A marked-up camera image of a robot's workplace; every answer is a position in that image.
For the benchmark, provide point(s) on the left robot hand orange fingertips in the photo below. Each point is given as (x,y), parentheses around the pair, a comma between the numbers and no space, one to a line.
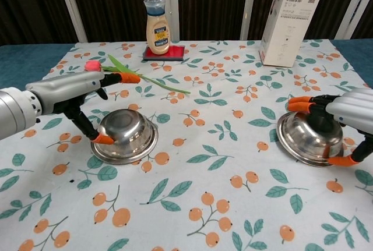
(64,91)

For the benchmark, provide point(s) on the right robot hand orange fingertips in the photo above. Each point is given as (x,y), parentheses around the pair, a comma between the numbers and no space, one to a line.
(355,108)

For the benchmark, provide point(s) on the stainless steel bowl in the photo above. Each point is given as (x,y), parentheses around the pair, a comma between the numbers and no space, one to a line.
(303,141)
(128,139)

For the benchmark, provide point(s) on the pink artificial tulip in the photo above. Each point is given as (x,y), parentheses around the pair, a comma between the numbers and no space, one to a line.
(93,65)

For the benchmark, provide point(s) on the teal table cover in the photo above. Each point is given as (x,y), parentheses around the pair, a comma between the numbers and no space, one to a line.
(17,61)

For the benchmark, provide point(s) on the tall white carton box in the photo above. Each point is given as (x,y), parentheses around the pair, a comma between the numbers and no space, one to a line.
(288,29)

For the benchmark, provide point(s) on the dark pleated curtain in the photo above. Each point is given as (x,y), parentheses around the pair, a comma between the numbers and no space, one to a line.
(116,0)

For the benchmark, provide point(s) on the mayonnaise squeeze bottle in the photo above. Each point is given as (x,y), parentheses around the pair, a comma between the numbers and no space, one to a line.
(157,37)

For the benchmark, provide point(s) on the red pad with black rim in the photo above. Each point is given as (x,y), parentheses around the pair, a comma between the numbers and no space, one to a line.
(177,53)

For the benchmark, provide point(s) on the fruit and leaf print tablecloth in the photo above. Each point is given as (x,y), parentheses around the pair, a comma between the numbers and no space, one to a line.
(186,181)

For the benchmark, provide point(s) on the white frame bar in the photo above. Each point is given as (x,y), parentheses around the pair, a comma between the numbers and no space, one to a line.
(250,0)
(174,15)
(349,9)
(73,15)

